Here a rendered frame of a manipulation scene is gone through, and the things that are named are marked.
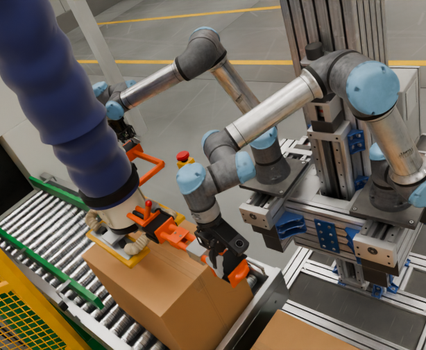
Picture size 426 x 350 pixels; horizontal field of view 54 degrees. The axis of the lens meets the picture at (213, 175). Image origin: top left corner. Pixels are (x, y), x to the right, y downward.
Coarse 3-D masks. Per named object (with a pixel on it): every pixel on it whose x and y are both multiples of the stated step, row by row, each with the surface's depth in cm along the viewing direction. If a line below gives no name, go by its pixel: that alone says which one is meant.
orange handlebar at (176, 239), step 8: (136, 152) 191; (152, 160) 182; (160, 160) 179; (160, 168) 177; (144, 176) 173; (136, 208) 158; (128, 216) 156; (136, 216) 154; (176, 232) 139; (184, 232) 138; (168, 240) 139; (176, 240) 136; (184, 240) 139; (192, 240) 135; (184, 248) 133; (240, 272) 119
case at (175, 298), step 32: (192, 224) 183; (96, 256) 187; (160, 256) 174; (128, 288) 166; (160, 288) 160; (192, 288) 159; (224, 288) 173; (160, 320) 153; (192, 320) 163; (224, 320) 178
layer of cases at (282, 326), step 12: (276, 312) 183; (276, 324) 179; (288, 324) 177; (300, 324) 175; (264, 336) 176; (276, 336) 175; (288, 336) 173; (300, 336) 171; (312, 336) 170; (324, 336) 168; (252, 348) 174; (264, 348) 172; (276, 348) 171; (288, 348) 169; (300, 348) 168; (312, 348) 166; (324, 348) 165; (336, 348) 163; (348, 348) 162
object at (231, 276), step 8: (224, 256) 123; (232, 256) 122; (224, 264) 121; (232, 264) 120; (240, 264) 119; (224, 272) 118; (232, 272) 118; (224, 280) 122; (232, 280) 118; (240, 280) 120
